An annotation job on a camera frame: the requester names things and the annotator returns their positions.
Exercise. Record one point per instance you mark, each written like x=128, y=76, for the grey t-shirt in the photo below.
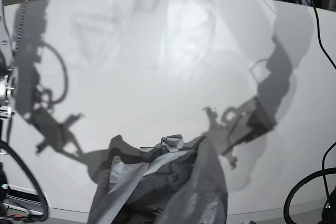
x=172, y=182

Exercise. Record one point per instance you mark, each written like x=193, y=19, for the white cable slot panel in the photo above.
x=26, y=199

